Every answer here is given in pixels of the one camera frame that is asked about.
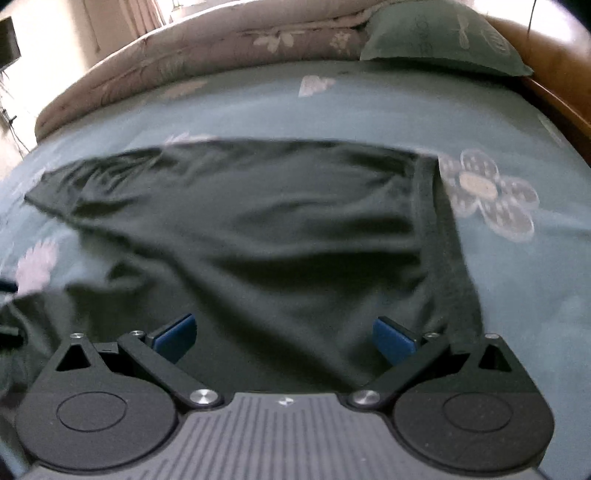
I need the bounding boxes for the dark green trousers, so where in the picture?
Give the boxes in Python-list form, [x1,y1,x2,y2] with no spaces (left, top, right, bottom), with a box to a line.
[1,139,483,394]

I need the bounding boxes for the green floral bed sheet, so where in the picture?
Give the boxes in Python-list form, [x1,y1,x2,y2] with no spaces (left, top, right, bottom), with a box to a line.
[1,61,590,479]

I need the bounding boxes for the pink window curtain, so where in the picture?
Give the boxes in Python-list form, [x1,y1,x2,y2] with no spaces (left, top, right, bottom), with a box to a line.
[119,0,172,38]

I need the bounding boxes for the wooden headboard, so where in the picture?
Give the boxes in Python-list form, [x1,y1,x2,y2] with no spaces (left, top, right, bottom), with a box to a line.
[488,6,590,162]

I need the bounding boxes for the green patterned pillow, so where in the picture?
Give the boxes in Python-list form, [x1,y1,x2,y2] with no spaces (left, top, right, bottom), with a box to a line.
[360,1,533,77]

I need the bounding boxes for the folded pink floral quilt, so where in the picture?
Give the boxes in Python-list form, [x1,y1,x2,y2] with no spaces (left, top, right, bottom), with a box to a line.
[35,1,386,140]

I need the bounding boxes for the wall mounted television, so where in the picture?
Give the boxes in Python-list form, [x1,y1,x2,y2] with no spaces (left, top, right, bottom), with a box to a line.
[0,17,21,72]

